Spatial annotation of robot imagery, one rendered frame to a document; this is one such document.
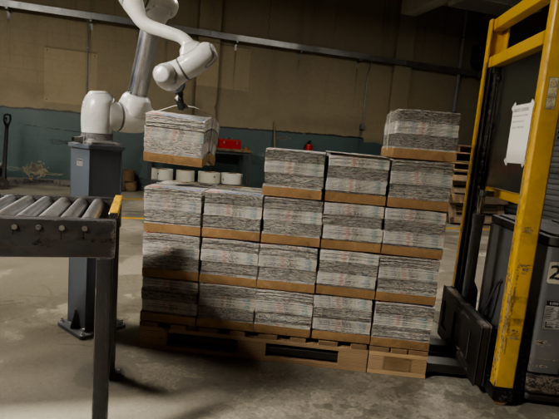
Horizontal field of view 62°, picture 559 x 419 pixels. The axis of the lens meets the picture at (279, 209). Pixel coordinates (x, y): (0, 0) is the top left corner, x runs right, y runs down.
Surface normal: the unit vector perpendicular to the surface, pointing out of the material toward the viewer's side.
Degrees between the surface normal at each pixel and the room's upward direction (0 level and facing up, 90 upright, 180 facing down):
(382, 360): 90
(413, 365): 90
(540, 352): 90
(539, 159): 90
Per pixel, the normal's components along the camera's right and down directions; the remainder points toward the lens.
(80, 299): -0.62, 0.06
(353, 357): -0.07, 0.14
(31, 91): 0.29, 0.16
